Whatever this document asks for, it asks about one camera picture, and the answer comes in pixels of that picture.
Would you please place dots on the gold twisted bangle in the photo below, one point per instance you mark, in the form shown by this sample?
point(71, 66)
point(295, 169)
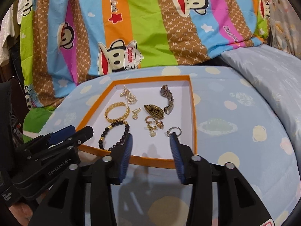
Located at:
point(109, 116)

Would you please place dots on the white lace cloth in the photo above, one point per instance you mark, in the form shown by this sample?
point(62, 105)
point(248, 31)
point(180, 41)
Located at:
point(9, 33)

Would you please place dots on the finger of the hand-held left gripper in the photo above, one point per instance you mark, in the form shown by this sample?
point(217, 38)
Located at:
point(62, 133)
point(81, 134)

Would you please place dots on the floral print cloth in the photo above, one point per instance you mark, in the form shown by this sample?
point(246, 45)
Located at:
point(284, 23)

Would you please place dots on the orange jewelry box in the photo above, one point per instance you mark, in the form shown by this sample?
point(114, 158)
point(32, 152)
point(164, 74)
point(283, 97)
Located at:
point(150, 143)

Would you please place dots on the gold hoop earring with pendant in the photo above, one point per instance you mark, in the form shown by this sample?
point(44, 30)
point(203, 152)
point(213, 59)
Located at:
point(152, 131)

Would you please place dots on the colourful striped monkey print blanket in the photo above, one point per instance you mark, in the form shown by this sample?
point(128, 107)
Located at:
point(145, 28)

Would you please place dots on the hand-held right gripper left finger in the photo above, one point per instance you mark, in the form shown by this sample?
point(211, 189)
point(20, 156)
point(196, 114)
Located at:
point(124, 156)

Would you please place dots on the person's left hand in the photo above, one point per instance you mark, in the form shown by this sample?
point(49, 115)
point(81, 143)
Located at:
point(22, 213)

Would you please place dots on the pale blue pillow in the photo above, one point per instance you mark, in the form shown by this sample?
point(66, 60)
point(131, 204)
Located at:
point(270, 80)

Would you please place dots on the green pillow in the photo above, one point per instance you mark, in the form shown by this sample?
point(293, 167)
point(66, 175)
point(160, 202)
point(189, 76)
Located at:
point(35, 122)

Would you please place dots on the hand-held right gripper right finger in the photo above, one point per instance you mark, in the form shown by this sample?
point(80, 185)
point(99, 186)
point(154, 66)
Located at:
point(176, 156)

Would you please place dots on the small gold earring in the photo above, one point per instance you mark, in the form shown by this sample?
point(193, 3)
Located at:
point(136, 113)

